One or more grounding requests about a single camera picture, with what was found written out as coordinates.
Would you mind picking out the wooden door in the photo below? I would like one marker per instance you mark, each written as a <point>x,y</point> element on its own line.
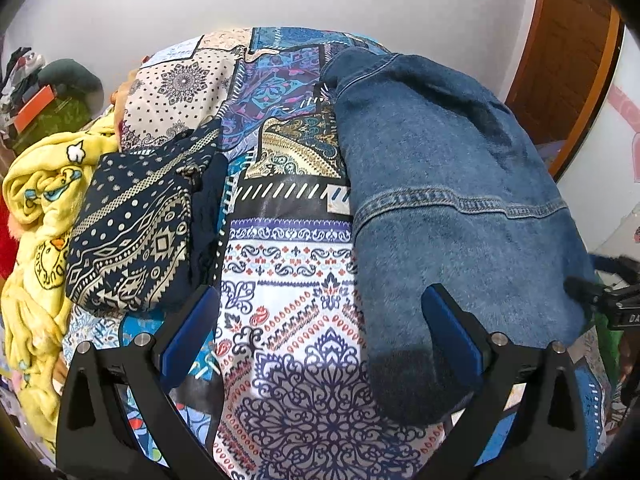
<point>565,60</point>

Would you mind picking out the pile of mixed clothes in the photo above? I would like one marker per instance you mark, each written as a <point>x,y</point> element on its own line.
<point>17,80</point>

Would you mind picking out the orange shoe box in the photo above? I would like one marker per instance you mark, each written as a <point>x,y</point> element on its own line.
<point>34,109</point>

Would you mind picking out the green cloth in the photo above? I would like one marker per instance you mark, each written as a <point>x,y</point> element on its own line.
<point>607,347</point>

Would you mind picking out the patchwork patterned quilt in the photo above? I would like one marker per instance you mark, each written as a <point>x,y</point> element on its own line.
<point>300,270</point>

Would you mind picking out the red plush toy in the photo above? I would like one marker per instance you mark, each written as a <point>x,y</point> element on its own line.
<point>6,240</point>

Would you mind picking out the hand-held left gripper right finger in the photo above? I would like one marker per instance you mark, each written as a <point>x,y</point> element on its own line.
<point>450,335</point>

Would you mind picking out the blue denim jacket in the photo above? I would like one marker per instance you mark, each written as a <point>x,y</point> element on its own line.
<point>450,160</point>

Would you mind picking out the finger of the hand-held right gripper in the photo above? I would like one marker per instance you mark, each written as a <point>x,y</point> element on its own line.
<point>611,263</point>
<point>580,289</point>

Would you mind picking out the dark green cushion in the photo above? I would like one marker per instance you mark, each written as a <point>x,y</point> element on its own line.
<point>72,77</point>

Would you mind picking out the yellow cartoon print blanket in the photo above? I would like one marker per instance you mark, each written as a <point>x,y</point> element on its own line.
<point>35,185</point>

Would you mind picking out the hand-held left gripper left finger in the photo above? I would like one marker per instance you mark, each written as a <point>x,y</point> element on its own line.
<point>187,335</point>

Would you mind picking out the navy patterned folded garment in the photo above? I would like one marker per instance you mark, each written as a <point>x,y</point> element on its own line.
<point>130,230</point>

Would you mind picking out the white sliding door pink hearts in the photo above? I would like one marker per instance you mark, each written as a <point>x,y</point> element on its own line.
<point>610,160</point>

